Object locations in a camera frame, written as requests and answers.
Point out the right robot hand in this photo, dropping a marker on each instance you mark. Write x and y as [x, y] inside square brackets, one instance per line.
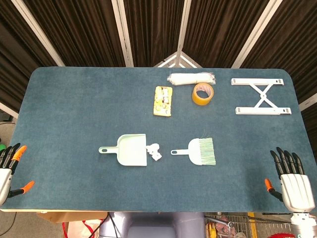
[296, 188]

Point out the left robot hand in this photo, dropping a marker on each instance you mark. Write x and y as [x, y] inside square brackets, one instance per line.
[5, 178]

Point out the mint green hand broom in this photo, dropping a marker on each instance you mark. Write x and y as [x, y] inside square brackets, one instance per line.
[195, 151]

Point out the mint green plastic dustpan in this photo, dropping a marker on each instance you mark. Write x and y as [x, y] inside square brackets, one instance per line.
[131, 151]

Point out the white paper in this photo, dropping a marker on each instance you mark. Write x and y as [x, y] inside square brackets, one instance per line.
[154, 151]

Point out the brown cardboard box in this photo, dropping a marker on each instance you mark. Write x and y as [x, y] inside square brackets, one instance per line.
[64, 216]

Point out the red and white bag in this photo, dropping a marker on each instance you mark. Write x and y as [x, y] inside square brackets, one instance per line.
[81, 229]

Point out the blue felt table cover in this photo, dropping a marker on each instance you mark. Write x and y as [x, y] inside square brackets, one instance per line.
[74, 111]

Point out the white folding stand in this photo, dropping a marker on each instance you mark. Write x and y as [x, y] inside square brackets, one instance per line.
[263, 94]

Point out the dark brown curtain panel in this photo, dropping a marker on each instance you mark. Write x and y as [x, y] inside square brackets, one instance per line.
[292, 44]
[15, 62]
[81, 32]
[218, 32]
[153, 29]

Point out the yellow packing tape roll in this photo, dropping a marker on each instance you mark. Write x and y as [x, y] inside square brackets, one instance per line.
[198, 100]

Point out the lilac robot torso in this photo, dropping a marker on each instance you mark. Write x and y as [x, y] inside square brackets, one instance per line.
[153, 225]

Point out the white plastic cups pack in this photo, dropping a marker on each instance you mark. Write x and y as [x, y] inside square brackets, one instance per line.
[188, 78]

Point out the yellow snack packet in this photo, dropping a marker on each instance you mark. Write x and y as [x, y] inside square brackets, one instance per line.
[163, 101]

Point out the white triangular partition foot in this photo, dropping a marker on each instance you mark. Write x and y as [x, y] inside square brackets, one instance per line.
[177, 59]

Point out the white partition frame post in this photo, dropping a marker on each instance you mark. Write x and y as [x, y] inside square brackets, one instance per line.
[37, 29]
[183, 24]
[7, 109]
[252, 34]
[308, 101]
[122, 32]

